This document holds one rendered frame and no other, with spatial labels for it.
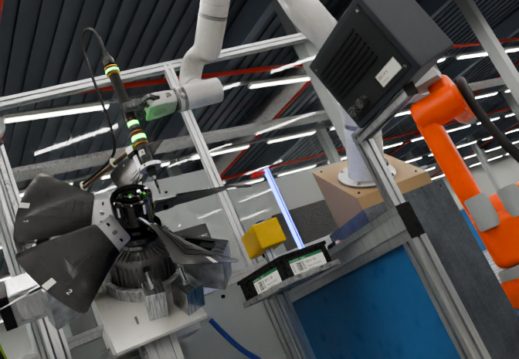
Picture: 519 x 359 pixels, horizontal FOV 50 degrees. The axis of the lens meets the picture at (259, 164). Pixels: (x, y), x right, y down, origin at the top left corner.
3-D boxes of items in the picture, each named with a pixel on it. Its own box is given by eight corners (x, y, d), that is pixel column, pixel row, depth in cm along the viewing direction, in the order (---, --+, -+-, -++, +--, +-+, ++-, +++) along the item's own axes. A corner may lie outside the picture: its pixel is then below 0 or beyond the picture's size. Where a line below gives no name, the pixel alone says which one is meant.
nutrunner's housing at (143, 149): (144, 179, 168) (96, 52, 180) (154, 178, 172) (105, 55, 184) (153, 173, 166) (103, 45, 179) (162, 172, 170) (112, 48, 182)
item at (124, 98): (128, 134, 172) (106, 77, 178) (137, 135, 175) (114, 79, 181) (135, 129, 171) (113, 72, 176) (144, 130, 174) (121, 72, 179)
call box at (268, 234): (251, 263, 206) (239, 237, 209) (274, 254, 210) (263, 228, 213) (263, 252, 192) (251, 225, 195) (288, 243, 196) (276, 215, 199)
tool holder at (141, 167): (130, 177, 169) (120, 149, 172) (147, 177, 175) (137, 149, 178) (149, 163, 165) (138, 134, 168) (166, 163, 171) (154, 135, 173)
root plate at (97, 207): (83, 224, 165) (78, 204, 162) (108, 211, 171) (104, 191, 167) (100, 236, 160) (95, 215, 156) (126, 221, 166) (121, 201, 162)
